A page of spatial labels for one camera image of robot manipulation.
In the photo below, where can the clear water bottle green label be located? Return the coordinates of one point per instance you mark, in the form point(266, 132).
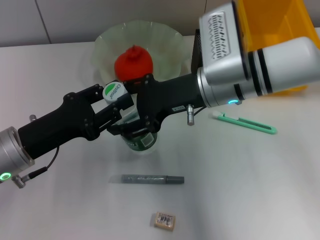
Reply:
point(113, 91)

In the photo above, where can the mint green utility knife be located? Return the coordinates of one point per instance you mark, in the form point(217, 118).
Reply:
point(250, 123)

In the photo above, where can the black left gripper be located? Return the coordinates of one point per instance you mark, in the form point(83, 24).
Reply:
point(57, 127)

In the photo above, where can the green glass fruit bowl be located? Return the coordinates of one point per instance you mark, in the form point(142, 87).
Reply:
point(162, 45)

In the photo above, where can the black mesh pen holder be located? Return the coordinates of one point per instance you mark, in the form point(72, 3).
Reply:
point(196, 55)

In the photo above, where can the beige eraser with barcode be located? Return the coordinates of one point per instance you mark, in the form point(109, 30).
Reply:
point(164, 219)

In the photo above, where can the silver glitter marker pen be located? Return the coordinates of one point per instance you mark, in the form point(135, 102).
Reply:
point(145, 179)

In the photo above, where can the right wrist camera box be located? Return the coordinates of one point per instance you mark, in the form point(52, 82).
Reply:
point(220, 42)

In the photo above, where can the yellow plastic bin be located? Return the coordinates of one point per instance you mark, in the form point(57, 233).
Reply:
point(272, 22)

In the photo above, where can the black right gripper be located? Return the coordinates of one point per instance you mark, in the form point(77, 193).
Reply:
point(165, 95)

